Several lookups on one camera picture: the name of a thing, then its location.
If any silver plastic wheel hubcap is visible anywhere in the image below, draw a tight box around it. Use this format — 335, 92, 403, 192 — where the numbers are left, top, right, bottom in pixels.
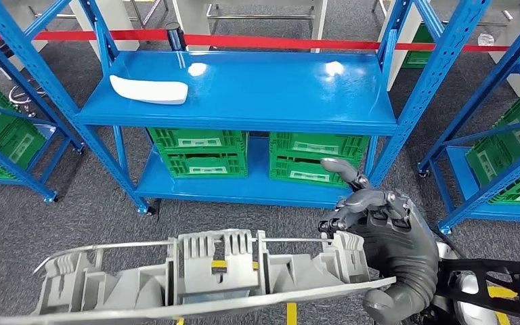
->
0, 228, 397, 325

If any yellow floor tape square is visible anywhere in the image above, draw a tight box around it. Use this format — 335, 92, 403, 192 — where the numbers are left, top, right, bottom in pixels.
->
486, 286, 519, 325
172, 259, 299, 325

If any black barrier post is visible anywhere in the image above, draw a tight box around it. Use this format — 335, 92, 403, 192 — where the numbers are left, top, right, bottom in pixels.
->
167, 21, 188, 52

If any black stool with chrome base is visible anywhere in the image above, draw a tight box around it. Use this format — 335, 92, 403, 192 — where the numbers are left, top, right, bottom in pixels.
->
0, 39, 48, 118

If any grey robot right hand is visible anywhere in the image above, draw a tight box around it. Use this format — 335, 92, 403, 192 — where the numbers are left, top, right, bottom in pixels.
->
317, 156, 440, 325

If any blue metal shelf rack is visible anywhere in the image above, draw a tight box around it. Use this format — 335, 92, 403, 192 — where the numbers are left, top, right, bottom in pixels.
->
0, 18, 86, 205
416, 0, 520, 236
0, 0, 494, 215

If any white plastic cover part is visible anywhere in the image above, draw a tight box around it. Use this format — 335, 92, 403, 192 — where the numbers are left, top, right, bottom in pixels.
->
109, 74, 189, 106

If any red barrier belt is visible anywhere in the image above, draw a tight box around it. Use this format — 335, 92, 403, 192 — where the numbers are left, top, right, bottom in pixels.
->
0, 28, 520, 53

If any white desk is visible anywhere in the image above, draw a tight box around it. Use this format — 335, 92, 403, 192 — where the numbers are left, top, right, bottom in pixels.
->
172, 0, 328, 53
376, 0, 520, 98
69, 0, 141, 52

